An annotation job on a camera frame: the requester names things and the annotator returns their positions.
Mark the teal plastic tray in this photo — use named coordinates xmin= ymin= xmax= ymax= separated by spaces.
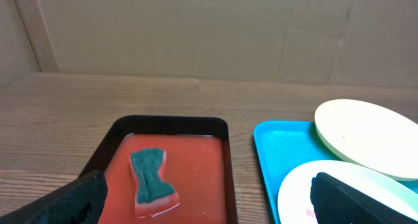
xmin=253 ymin=121 xmax=417 ymax=223

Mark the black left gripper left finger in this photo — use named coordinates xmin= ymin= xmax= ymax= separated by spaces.
xmin=1 ymin=170 xmax=108 ymax=224

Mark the yellow plate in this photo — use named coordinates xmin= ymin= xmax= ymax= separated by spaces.
xmin=314 ymin=99 xmax=417 ymax=181

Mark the black tray with red liquid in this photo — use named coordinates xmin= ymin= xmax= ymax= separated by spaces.
xmin=81 ymin=115 xmax=238 ymax=223

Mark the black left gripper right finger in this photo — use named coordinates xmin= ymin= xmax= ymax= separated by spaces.
xmin=310 ymin=172 xmax=417 ymax=224

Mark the green and pink sponge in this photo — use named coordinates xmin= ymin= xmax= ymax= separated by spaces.
xmin=130 ymin=148 xmax=180 ymax=219

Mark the light blue plate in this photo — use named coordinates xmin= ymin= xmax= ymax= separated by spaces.
xmin=277 ymin=160 xmax=417 ymax=223

